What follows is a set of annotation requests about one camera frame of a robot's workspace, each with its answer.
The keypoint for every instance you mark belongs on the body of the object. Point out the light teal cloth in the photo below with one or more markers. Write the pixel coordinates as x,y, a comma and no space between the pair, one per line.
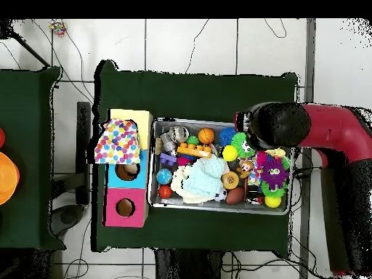
206,174

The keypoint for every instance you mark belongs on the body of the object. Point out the colourful patterned cloth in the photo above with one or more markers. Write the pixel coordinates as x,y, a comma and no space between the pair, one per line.
117,142

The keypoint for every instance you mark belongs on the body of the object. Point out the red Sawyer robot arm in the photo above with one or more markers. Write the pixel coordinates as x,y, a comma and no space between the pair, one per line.
325,128

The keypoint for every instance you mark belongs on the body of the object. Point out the shallow clear bin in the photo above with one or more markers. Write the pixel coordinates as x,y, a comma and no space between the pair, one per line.
152,195

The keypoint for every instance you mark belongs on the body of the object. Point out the wooden box with three holes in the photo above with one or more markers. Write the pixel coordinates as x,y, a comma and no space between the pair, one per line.
125,206

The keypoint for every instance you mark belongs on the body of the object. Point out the orange building block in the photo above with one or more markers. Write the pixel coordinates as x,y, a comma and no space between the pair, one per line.
195,151

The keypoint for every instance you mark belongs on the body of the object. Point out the crushed silver can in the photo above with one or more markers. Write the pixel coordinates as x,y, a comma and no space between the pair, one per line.
177,133

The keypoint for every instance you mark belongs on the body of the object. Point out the small orange basketball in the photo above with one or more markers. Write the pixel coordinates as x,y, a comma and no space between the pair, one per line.
206,135

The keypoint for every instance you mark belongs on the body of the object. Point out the cream yellow cloth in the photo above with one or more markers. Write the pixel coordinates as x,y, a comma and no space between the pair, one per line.
177,181

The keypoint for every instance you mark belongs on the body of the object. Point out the blue globe ball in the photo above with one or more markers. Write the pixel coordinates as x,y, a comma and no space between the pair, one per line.
164,176

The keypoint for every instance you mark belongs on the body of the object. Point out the yellow ball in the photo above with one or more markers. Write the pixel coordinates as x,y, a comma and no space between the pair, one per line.
230,153

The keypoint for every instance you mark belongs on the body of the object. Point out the blue spiky ball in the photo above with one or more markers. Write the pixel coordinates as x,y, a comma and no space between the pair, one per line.
226,135

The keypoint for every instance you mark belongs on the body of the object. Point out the green spiky ball with eyes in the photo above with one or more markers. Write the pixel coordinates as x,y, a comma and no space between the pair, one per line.
241,145

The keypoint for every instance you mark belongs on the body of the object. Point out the dark green table cloth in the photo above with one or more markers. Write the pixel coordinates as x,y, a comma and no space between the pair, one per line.
174,93

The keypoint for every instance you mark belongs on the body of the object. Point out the small brown football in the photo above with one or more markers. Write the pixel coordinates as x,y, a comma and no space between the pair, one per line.
235,195

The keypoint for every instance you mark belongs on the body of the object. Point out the purple spiky monster toy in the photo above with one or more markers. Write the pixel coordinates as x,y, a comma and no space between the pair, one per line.
274,171

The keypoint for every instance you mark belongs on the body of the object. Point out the green covered side table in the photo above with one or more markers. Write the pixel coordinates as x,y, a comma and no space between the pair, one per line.
29,116

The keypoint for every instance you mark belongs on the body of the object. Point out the orange bowl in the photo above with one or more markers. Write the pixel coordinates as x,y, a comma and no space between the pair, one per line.
7,177

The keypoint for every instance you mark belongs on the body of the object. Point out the small colourful toy on floor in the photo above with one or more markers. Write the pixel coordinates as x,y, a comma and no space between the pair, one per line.
57,26

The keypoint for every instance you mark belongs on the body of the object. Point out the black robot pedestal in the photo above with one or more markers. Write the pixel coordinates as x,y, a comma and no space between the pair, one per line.
186,267

